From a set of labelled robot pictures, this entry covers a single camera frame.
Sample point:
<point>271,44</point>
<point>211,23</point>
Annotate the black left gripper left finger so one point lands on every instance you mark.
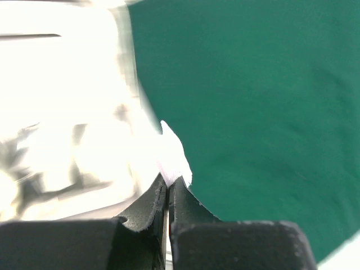
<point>133,239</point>

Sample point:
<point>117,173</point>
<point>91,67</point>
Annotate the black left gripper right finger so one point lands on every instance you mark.
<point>200,240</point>

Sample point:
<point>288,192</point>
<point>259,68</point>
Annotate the stainless steel tray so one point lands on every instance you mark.
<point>73,128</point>

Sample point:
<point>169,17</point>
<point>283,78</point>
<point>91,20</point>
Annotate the green surgical cloth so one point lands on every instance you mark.
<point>264,96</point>

